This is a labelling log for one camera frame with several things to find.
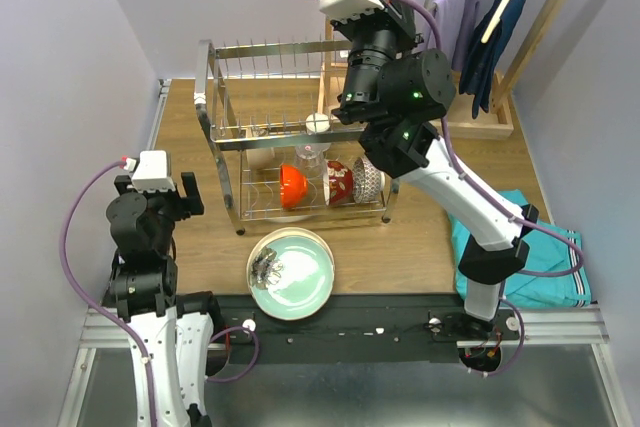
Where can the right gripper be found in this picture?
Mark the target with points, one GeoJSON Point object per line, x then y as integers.
{"type": "Point", "coordinates": [401, 23]}

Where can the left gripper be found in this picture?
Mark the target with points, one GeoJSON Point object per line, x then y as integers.
{"type": "Point", "coordinates": [187, 197]}

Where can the orange bowl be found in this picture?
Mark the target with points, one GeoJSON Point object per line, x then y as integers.
{"type": "Point", "coordinates": [293, 186]}

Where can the metal two-tier dish rack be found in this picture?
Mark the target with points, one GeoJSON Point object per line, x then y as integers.
{"type": "Point", "coordinates": [275, 86]}

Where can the teal flower plate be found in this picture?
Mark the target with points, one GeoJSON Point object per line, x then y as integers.
{"type": "Point", "coordinates": [291, 278]}

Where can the clear plastic cup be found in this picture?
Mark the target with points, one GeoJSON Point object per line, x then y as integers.
{"type": "Point", "coordinates": [310, 159]}

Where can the patterned small bowl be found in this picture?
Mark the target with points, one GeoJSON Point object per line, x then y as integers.
{"type": "Point", "coordinates": [368, 181]}

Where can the pale green plate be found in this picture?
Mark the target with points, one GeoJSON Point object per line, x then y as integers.
{"type": "Point", "coordinates": [300, 232]}

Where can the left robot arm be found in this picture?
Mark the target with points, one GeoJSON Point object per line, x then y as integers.
{"type": "Point", "coordinates": [171, 332]}

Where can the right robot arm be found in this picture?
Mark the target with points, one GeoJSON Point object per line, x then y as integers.
{"type": "Point", "coordinates": [397, 92]}

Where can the wooden clothes rack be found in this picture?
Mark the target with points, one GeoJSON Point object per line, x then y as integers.
{"type": "Point", "coordinates": [496, 123]}

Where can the lavender towel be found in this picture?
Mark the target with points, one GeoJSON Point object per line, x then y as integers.
{"type": "Point", "coordinates": [456, 20]}

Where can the navy blue garment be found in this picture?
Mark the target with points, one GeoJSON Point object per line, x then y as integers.
{"type": "Point", "coordinates": [482, 58]}

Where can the teal cloth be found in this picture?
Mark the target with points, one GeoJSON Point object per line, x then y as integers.
{"type": "Point", "coordinates": [547, 255]}

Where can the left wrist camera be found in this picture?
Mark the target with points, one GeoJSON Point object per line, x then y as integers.
{"type": "Point", "coordinates": [150, 172]}

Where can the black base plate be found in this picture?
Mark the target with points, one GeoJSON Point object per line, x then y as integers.
{"type": "Point", "coordinates": [362, 329]}

